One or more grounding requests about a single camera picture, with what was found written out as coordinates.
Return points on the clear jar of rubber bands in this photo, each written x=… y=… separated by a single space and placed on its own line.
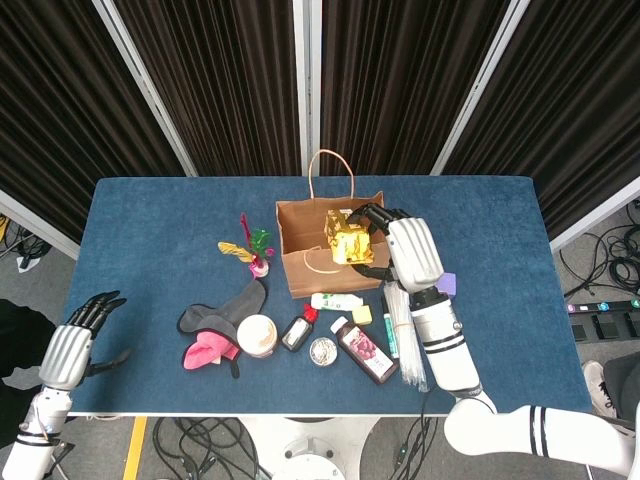
x=257 y=336

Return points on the brown paper shopping bag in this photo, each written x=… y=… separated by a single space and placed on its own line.
x=325 y=285

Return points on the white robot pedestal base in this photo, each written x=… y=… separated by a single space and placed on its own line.
x=305 y=450

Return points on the pink and grey cloth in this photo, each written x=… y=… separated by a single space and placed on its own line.
x=220 y=312

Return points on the purple foam block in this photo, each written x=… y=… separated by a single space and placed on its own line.
x=447 y=284

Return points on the bundle of transparent straws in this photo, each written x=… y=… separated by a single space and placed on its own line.
x=407 y=350

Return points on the white and green tube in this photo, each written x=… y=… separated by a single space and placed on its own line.
x=335 y=301

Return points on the yellow sponge block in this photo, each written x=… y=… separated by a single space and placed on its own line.
x=362 y=314

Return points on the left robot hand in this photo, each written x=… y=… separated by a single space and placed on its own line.
x=65 y=355

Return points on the white sneaker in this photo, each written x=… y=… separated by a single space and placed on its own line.
x=594 y=382

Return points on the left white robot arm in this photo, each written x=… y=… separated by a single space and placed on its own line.
x=35 y=440

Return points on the white partition frame post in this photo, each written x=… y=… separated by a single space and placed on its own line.
x=306 y=75
x=595 y=220
x=145 y=85
x=35 y=222
x=481 y=85

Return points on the blue fabric covered table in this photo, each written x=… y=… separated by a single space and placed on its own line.
x=150 y=210

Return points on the black ink bottle red cap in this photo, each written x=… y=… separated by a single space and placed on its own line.
x=296 y=332

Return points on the dark trouser leg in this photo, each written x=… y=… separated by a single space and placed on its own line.
x=622 y=390

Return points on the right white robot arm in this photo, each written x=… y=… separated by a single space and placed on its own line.
x=445 y=350

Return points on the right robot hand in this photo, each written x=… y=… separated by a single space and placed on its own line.
x=415 y=250

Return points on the black pleated curtain panel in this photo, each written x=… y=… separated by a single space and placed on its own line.
x=575 y=100
x=60 y=100
x=400 y=75
x=225 y=75

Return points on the gold foil package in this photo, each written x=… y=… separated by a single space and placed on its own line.
x=350 y=245

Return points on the dark juice bottle grape label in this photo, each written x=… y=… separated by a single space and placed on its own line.
x=365 y=350

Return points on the green marker pen black cap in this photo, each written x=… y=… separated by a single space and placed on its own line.
x=391 y=335

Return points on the black foot pedal unit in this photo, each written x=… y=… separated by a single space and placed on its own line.
x=605 y=325

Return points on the colourful feather shuttlecock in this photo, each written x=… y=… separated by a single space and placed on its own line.
x=257 y=250

